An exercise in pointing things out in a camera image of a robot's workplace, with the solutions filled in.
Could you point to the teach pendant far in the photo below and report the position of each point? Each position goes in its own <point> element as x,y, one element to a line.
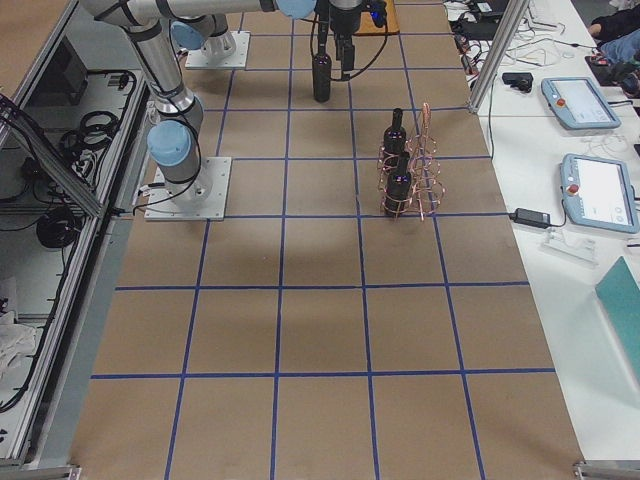
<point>578,103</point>

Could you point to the teach pendant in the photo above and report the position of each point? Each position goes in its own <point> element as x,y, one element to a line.
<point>578,103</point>
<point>597,193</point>

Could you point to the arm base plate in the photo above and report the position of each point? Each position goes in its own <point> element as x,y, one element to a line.
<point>204,199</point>
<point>225,52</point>

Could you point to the black power adapter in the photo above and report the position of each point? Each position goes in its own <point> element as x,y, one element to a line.
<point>531,218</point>

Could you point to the clear acrylic stand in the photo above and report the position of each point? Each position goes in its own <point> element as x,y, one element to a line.
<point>582,250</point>

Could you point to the copper wire bottle basket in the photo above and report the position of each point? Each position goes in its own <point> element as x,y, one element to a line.
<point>427,191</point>

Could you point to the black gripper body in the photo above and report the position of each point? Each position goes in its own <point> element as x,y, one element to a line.
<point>343,21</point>

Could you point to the aluminium frame post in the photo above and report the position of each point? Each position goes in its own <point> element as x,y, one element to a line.
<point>505,33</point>

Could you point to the teal folder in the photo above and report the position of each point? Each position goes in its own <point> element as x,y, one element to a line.
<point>618,293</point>

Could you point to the black webcam on table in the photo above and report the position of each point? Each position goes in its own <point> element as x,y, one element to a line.
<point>521,81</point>

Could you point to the white crumpled cloth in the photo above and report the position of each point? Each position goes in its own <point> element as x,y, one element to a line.
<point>18,339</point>

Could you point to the dark wine bottle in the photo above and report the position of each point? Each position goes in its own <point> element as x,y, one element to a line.
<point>398,187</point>
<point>322,70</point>

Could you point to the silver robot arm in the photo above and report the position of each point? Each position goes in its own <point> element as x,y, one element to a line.
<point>192,33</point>
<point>173,142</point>

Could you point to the teach pendant near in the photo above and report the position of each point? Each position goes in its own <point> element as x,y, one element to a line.
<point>597,193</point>

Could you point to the wooden tray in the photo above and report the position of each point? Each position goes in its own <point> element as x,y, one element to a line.
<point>369,28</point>

